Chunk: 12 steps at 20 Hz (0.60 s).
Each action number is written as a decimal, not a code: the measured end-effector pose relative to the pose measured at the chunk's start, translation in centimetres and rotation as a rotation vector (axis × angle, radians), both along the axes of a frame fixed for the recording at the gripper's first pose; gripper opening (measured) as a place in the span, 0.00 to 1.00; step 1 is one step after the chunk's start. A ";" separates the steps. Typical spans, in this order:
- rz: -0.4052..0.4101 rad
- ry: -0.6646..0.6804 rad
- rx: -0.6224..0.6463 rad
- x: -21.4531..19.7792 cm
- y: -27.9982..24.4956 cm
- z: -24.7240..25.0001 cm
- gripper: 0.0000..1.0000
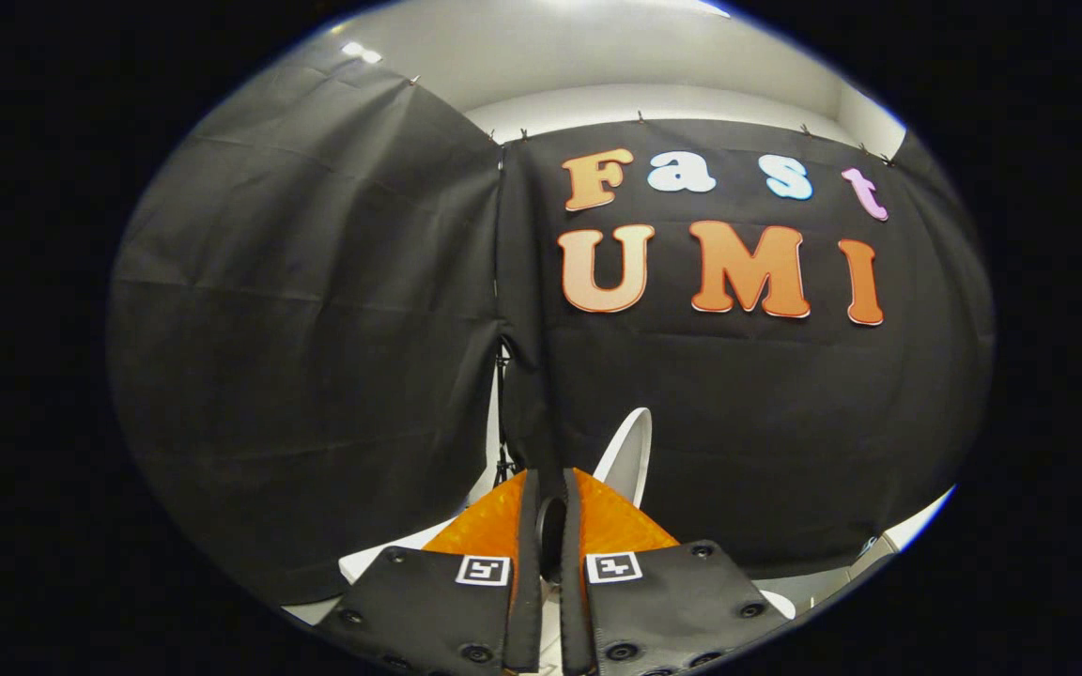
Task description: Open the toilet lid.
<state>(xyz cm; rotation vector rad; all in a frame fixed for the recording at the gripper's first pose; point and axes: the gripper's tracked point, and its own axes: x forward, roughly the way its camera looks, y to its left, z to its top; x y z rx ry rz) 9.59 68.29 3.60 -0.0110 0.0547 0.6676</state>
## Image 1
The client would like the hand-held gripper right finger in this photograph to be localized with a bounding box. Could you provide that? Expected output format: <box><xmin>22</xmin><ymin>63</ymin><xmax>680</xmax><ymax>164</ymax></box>
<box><xmin>560</xmin><ymin>468</ymin><xmax>792</xmax><ymax>676</ymax></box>

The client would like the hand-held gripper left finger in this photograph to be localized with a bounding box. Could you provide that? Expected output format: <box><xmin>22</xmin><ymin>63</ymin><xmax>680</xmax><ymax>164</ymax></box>
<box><xmin>316</xmin><ymin>469</ymin><xmax>543</xmax><ymax>676</ymax></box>

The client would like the black round lid handle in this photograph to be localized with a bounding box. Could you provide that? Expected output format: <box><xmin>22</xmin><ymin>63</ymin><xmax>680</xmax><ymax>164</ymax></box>
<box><xmin>535</xmin><ymin>495</ymin><xmax>569</xmax><ymax>585</ymax></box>

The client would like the white toilet lid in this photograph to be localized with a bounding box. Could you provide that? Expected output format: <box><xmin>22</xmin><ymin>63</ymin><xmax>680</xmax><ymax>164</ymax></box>
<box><xmin>592</xmin><ymin>407</ymin><xmax>654</xmax><ymax>510</ymax></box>

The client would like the white toilet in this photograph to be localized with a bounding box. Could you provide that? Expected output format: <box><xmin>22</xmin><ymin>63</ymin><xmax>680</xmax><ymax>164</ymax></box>
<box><xmin>282</xmin><ymin>515</ymin><xmax>797</xmax><ymax>628</ymax></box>

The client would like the black backdrop cloth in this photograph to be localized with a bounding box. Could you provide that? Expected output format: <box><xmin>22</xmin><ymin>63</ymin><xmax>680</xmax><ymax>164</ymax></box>
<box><xmin>107</xmin><ymin>56</ymin><xmax>995</xmax><ymax>607</ymax></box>

